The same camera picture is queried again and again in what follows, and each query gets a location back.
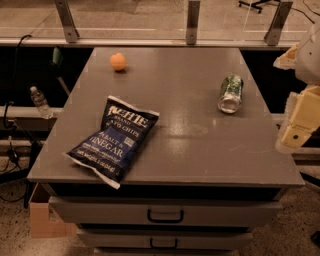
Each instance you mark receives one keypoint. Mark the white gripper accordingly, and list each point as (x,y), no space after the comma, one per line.
(310,61)

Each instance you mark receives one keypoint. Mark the green soda can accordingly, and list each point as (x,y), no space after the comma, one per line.
(230,98)

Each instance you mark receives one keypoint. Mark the black office chair base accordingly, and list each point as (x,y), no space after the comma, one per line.
(256,4)

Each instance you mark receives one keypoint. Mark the grey drawer cabinet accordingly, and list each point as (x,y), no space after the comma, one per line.
(222,170)

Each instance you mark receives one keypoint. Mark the orange fruit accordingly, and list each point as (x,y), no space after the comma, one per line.
(118,62)

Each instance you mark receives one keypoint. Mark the blue kettle chips bag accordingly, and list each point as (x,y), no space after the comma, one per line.
(110,151)

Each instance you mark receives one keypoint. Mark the clear plastic water bottle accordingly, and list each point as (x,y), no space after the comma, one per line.
(41,103)

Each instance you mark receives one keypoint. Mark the cardboard box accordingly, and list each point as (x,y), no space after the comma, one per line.
(44,221)

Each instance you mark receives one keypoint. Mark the right metal railing bracket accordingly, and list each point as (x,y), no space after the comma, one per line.
(273,34)

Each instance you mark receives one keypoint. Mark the top drawer black handle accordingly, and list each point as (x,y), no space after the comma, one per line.
(165,217)

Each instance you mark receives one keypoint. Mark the drawer black handle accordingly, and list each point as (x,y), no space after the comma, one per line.
(165,217)
(163,244)

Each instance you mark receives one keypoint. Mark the left metal railing bracket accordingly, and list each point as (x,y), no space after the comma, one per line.
(69,28)

